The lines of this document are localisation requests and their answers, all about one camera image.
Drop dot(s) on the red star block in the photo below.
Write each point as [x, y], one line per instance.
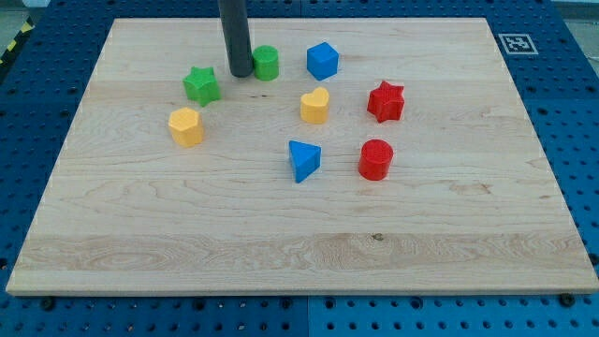
[386, 102]

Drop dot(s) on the yellow hexagon block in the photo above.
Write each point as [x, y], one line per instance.
[186, 127]

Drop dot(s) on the green star block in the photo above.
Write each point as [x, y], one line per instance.
[201, 85]

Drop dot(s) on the blue triangle block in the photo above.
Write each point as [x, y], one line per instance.
[305, 159]

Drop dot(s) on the light wooden board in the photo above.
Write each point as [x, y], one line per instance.
[469, 205]

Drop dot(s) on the yellow heart block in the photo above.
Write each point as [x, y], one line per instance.
[314, 106]

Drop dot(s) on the red cylinder block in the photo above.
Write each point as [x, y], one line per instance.
[375, 158]

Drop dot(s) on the blue cube block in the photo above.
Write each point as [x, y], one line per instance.
[322, 61]

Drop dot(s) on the green cylinder block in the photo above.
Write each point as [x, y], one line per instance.
[266, 63]

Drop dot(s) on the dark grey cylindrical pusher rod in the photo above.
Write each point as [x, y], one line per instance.
[233, 15]

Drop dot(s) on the white fiducial marker tag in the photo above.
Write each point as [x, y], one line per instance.
[517, 44]

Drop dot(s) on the yellow black hazard tape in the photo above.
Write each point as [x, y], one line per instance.
[15, 46]

